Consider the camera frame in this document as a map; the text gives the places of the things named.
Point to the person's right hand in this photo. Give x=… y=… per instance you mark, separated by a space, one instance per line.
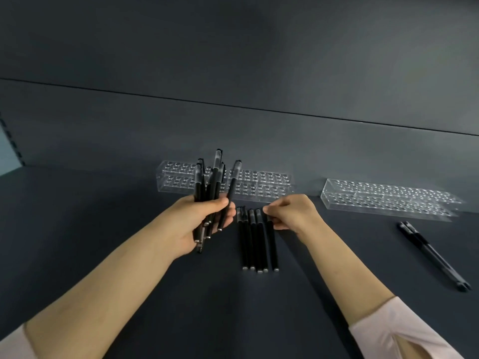
x=299 y=213

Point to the person's left hand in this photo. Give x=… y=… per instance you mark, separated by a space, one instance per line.
x=183 y=224

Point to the person's right thumb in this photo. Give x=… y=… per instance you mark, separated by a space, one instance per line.
x=282 y=223

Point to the person's left thumb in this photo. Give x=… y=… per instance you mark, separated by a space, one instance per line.
x=213 y=204

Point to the bunch of black pens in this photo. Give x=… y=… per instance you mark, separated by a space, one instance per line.
x=209 y=183

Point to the black gel pen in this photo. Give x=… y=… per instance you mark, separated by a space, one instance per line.
x=430 y=254
x=273 y=246
x=241 y=239
x=262 y=242
x=255 y=242
x=248 y=242
x=439 y=254

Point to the person's left forearm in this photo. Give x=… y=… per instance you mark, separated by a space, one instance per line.
x=101 y=287

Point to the person's right forearm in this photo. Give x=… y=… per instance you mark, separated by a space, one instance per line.
x=344 y=269

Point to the clear acrylic pen rack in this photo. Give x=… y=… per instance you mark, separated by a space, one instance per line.
x=262 y=185
x=389 y=200

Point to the pink shirt sleeve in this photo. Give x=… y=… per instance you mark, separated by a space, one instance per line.
x=402 y=332
x=13 y=345

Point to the slotted metal shelf rail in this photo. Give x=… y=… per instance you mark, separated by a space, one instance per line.
x=13 y=142

